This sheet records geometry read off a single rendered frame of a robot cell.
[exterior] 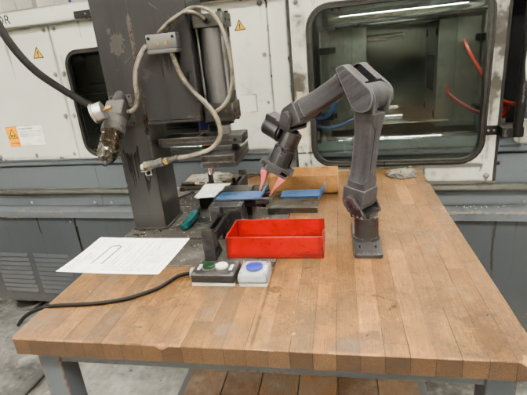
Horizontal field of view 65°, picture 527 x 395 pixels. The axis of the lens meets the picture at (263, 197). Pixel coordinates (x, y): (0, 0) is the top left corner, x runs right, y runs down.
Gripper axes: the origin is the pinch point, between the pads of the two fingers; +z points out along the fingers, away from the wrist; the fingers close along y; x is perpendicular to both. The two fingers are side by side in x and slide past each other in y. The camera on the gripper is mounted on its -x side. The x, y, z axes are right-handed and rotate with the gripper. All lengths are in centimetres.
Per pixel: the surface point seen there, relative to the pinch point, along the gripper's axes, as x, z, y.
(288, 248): 23.0, 4.2, -12.7
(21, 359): -41, 154, 81
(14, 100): -70, 36, 140
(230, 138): 3.3, -10.6, 15.7
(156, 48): 12, -26, 41
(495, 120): -53, -49, -65
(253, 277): 36.3, 8.8, -7.7
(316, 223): 11.7, -1.3, -17.0
